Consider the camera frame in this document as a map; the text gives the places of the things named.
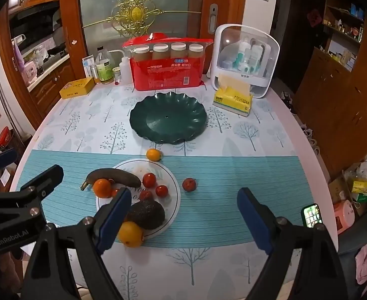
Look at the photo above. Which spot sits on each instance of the orange mandarin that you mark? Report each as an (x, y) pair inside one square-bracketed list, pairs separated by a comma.
[(102, 188)]

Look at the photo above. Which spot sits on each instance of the pink small appliance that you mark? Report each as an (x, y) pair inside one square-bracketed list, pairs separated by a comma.
[(344, 217)]

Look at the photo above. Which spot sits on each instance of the yellow tissue pack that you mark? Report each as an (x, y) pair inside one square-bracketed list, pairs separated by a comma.
[(233, 103)]

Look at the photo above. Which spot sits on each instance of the yellow cardboard box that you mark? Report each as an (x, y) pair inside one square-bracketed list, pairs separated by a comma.
[(77, 88)]

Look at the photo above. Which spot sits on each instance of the white wash bottle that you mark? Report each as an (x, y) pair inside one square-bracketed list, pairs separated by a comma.
[(126, 68)]

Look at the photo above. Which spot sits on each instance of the gold door ornament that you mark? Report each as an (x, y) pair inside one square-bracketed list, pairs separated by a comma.
[(136, 12)]

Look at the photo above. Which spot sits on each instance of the wooden shelf cabinet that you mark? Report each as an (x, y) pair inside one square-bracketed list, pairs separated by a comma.
[(343, 115)]

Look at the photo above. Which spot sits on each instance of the small glass jar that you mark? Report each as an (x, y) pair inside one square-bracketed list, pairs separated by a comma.
[(117, 75)]

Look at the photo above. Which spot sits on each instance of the dark green scalloped plate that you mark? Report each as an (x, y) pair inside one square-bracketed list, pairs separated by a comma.
[(168, 118)]

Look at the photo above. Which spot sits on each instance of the red stool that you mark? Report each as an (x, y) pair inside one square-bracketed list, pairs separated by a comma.
[(3, 137)]

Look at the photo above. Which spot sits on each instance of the blue and white carton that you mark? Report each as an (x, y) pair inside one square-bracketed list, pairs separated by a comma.
[(88, 64)]

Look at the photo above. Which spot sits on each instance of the green-label oil bottle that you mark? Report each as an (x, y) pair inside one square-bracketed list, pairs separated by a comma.
[(104, 68)]

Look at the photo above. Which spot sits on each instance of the yellow orange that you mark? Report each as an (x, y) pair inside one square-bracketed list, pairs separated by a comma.
[(130, 235)]

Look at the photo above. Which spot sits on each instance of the white appliance with clear lid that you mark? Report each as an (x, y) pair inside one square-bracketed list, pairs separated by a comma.
[(216, 78)]

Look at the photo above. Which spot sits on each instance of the yellow packet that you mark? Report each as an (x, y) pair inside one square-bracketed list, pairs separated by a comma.
[(362, 186)]

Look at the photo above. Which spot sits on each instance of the tree-printed tablecloth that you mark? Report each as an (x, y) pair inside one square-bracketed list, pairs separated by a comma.
[(92, 122)]

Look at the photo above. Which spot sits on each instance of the overripe dark banana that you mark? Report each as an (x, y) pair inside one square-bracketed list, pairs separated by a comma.
[(121, 176)]

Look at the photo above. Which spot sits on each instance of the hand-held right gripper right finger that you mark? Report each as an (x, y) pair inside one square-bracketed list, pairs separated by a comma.
[(254, 222)]

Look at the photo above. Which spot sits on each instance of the floral cloth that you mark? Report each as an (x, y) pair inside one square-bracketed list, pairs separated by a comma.
[(363, 261)]

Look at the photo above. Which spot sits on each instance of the white round plate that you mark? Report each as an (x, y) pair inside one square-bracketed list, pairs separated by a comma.
[(169, 207)]

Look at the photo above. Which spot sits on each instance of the small orange kumquat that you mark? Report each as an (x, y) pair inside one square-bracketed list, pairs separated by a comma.
[(153, 155)]

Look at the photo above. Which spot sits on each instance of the red cherry tomato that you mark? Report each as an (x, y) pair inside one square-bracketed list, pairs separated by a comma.
[(149, 179), (162, 190), (146, 195)]

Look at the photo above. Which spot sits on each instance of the wrinkled red fruit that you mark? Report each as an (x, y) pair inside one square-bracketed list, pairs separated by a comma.
[(189, 184)]

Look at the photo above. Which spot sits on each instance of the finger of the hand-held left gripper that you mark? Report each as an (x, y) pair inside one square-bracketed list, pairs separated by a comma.
[(0, 160), (45, 178)]

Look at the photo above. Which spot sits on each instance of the small metal can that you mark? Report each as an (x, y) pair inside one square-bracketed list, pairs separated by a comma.
[(95, 74)]

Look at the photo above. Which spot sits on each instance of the dark avocado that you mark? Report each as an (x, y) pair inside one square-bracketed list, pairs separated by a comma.
[(147, 214)]

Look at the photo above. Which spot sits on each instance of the red paper cup package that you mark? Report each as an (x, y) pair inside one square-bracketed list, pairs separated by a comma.
[(168, 75)]

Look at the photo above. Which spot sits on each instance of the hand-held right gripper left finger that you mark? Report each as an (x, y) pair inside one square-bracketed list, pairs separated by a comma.
[(114, 218)]

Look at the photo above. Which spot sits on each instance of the teal striped placemat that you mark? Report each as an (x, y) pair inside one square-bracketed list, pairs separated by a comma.
[(221, 168)]

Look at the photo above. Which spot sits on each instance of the smartphone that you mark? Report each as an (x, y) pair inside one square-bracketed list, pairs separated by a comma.
[(311, 215)]

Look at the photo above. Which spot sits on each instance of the wooden kitchen cabinet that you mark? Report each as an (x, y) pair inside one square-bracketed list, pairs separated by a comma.
[(50, 84)]

